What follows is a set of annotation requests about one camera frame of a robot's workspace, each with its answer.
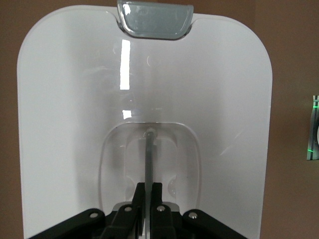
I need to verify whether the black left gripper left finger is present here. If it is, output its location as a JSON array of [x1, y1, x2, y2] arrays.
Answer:
[[28, 183, 146, 239]]

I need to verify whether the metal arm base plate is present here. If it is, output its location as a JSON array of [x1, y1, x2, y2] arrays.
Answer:
[[306, 94, 319, 161]]

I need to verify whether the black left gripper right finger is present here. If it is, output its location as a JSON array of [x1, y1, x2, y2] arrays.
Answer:
[[151, 182, 244, 239]]

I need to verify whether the brown table mat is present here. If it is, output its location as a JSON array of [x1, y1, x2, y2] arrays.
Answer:
[[0, 0, 319, 239]]

